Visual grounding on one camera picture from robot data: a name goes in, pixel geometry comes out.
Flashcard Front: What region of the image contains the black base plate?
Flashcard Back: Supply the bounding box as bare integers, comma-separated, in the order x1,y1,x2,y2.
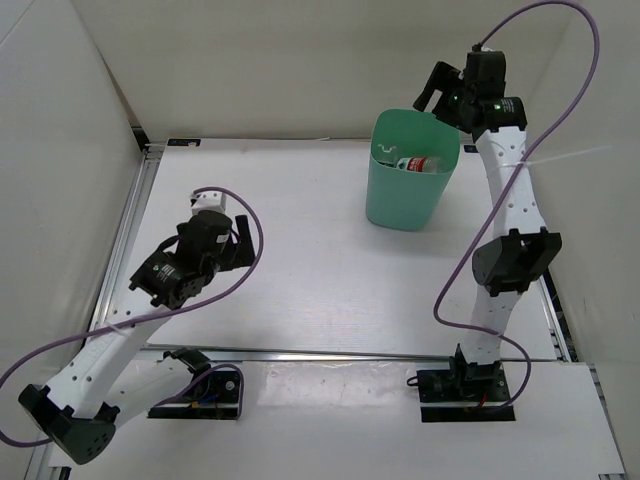
147,364,245,421
406,369,516,423

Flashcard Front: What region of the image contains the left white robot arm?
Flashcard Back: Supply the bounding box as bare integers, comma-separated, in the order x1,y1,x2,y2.
18,210,264,465

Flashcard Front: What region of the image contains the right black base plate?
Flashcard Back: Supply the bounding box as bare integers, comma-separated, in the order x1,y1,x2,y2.
406,369,516,423

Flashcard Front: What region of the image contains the green plastic bin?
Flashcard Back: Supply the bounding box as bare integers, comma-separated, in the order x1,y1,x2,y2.
365,109,460,231

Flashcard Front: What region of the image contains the black label water bottle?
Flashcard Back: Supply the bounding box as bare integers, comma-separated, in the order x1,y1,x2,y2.
372,144,400,168

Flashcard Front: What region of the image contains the red label water bottle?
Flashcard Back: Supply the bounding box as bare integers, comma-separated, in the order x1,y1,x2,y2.
396,156,444,174

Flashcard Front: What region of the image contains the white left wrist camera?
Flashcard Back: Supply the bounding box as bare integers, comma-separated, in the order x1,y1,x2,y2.
190,191,227,216

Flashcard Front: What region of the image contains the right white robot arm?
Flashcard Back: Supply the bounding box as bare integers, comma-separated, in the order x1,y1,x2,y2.
414,46,562,400

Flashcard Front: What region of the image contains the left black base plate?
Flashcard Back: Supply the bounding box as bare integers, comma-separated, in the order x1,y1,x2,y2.
147,364,245,421

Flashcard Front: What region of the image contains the aluminium frame rail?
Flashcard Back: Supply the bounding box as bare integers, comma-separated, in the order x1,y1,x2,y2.
74,149,576,371

